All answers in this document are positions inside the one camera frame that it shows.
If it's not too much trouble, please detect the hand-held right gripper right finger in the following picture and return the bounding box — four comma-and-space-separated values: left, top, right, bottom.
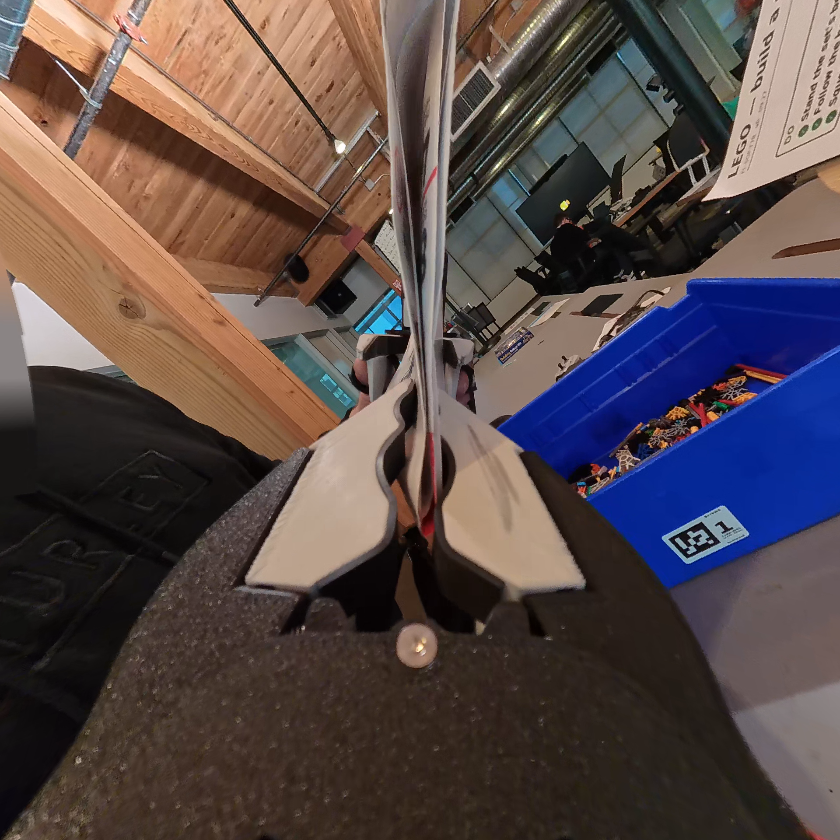
433, 392, 587, 597

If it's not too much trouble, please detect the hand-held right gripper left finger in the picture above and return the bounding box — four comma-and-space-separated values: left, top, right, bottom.
243, 381, 418, 593

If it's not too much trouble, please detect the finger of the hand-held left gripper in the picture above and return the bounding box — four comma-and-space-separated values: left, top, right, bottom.
358, 332, 414, 363
445, 336, 476, 383

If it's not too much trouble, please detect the paper instruction sheet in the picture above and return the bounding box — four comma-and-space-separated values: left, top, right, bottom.
379, 0, 462, 532

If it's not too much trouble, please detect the black flat pad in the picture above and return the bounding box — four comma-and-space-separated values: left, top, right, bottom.
570, 293, 624, 320

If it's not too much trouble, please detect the white printed leaflet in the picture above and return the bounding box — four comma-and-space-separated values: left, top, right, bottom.
591, 287, 672, 353

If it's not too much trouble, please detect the pile of colourful toy pieces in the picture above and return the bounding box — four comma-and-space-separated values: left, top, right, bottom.
571, 363, 785, 496

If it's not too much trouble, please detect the blue plastic bin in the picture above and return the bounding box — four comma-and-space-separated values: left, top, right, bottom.
497, 277, 840, 589

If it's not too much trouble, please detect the white air vent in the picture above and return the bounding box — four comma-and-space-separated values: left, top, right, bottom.
449, 62, 504, 139

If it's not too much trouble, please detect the white instruction sign board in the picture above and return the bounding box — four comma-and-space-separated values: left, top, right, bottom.
702, 0, 840, 201

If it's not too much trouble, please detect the black wall monitor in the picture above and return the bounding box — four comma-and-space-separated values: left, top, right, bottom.
515, 143, 613, 245

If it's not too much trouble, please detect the silver ventilation duct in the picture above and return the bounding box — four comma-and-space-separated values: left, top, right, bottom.
453, 0, 627, 188

